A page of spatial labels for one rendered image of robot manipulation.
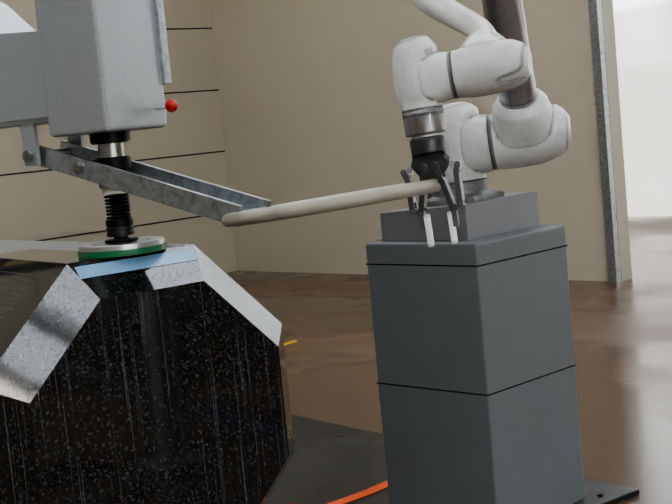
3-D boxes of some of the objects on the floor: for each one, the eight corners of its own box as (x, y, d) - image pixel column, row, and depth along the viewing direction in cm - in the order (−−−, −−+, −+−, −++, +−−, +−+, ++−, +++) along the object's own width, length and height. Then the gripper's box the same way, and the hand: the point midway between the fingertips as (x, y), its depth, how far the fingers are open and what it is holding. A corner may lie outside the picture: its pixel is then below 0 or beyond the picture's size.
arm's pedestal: (475, 476, 394) (453, 223, 386) (611, 499, 358) (590, 221, 350) (365, 521, 359) (338, 245, 351) (503, 553, 324) (478, 246, 315)
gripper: (470, 129, 269) (486, 237, 270) (392, 142, 275) (408, 248, 276) (462, 129, 262) (479, 241, 263) (382, 143, 268) (399, 252, 269)
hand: (440, 230), depth 269 cm, fingers closed on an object, 4 cm apart
